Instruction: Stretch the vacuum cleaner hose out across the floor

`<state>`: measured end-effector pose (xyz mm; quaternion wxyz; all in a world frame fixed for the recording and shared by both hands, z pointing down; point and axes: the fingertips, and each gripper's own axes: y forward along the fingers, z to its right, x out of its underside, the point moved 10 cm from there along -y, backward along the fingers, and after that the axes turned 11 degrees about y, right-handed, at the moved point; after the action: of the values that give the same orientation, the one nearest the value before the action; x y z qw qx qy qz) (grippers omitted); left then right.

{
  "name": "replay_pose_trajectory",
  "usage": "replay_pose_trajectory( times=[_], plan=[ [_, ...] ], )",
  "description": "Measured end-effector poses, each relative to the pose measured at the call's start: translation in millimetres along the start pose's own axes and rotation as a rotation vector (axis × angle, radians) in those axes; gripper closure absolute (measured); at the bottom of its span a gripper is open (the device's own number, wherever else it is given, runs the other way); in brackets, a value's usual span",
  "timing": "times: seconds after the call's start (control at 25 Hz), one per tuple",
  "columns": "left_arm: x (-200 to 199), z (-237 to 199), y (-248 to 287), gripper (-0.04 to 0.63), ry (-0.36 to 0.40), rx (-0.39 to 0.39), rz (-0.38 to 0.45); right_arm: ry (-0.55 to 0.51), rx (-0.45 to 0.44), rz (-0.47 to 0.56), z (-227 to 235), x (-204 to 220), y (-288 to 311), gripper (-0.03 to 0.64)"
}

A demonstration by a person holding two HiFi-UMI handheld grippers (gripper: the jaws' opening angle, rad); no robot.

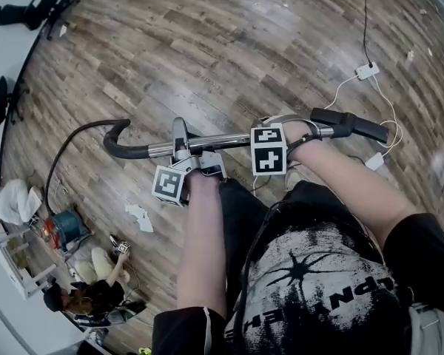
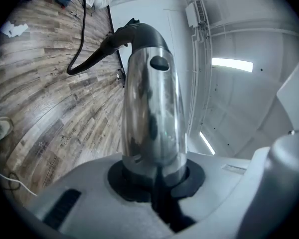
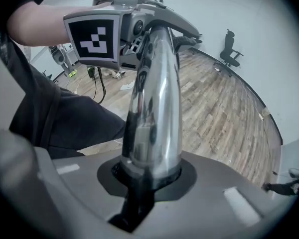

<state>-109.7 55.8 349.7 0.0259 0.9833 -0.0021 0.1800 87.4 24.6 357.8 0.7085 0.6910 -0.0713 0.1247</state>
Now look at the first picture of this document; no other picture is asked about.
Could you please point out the grey shoulder bag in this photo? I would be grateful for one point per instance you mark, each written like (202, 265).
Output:
(427, 331)

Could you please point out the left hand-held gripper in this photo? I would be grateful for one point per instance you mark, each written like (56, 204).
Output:
(168, 185)

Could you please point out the brown cardboard box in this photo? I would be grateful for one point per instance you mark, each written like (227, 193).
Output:
(16, 255)

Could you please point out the person's black printed t-shirt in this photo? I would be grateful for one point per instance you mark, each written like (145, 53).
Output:
(318, 272)

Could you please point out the person's black shorts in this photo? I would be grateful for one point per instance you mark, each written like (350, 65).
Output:
(240, 216)

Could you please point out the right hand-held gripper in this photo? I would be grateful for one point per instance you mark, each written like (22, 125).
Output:
(268, 159)

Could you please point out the torn white paper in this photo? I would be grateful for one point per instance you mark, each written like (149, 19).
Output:
(140, 216)

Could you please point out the person's left forearm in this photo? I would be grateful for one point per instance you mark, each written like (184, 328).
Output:
(203, 242)

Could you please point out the red and green vacuum canister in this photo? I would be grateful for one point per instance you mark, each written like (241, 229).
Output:
(64, 224)

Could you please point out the person's right forearm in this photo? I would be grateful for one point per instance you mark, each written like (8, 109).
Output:
(355, 194)

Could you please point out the person's beige shoe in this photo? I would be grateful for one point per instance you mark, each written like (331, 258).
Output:
(292, 178)

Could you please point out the white table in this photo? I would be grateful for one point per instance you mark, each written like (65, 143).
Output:
(15, 276)

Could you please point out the white paper sheet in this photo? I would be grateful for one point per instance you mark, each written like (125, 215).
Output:
(63, 30)

